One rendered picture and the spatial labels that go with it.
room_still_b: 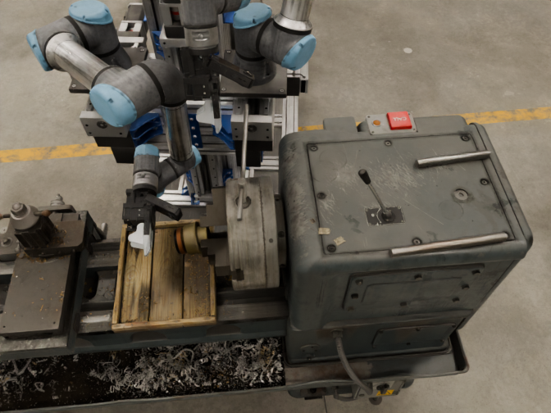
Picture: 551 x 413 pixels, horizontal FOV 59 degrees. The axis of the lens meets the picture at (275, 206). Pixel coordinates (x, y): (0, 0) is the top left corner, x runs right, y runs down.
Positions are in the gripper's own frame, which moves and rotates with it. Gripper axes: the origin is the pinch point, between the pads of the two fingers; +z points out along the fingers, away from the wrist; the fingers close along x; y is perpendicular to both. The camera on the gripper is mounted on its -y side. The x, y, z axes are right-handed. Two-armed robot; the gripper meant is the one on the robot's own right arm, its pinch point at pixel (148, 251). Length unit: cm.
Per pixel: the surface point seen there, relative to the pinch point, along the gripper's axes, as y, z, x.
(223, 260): -20.7, 6.9, 6.6
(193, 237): -12.5, -1.8, 4.0
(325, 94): -89, -166, -117
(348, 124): -57, -28, 18
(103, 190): 49, -97, -119
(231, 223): -23.2, 1.0, 16.1
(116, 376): 18, 22, -50
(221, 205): -20.7, -9.1, 8.1
